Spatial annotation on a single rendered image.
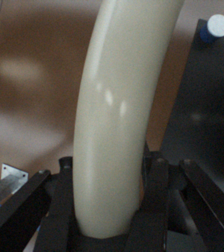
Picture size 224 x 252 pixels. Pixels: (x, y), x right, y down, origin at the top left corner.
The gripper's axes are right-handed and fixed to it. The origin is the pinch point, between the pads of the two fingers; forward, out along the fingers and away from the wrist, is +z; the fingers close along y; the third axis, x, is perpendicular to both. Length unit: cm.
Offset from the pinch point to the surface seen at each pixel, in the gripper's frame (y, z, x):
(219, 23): 46, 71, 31
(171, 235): 21, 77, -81
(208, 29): 41, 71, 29
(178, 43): 31, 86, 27
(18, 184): -76, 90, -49
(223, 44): 53, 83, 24
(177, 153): 27, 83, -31
